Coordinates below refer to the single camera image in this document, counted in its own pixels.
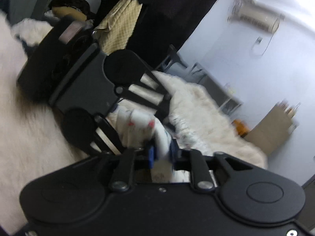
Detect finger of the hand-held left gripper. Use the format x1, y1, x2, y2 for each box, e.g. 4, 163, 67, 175
116, 66, 174, 121
90, 114, 130, 156

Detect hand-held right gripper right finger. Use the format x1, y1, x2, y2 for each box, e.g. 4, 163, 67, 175
169, 140, 254, 193

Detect cartoon print cream garment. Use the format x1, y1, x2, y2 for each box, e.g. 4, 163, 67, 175
108, 103, 212, 183

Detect white folding table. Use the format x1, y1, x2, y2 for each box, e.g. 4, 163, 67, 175
188, 62, 244, 115

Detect grey door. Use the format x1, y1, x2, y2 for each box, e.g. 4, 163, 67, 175
7, 0, 77, 24

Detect glass jar with lid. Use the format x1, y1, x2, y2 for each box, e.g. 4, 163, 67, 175
287, 104, 299, 118

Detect black plastic chair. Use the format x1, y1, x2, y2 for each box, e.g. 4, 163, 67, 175
156, 44, 189, 79

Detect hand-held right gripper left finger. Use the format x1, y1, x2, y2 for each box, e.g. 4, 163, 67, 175
71, 144, 157, 193

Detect cream fluffy blanket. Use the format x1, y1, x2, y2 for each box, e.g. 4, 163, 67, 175
0, 11, 269, 229

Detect orange toolbox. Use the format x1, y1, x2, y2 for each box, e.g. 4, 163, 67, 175
232, 119, 249, 137

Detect beige two-door refrigerator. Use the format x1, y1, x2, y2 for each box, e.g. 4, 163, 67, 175
245, 103, 300, 156

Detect black and tan plush object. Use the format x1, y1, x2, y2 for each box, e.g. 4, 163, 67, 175
47, 0, 92, 22

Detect white air conditioner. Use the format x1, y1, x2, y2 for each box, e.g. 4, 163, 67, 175
227, 0, 286, 34

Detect black hanging clothes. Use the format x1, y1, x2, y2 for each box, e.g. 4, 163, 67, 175
95, 0, 230, 69

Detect yellow checked hanging cloth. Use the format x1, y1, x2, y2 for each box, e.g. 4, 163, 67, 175
95, 0, 143, 54

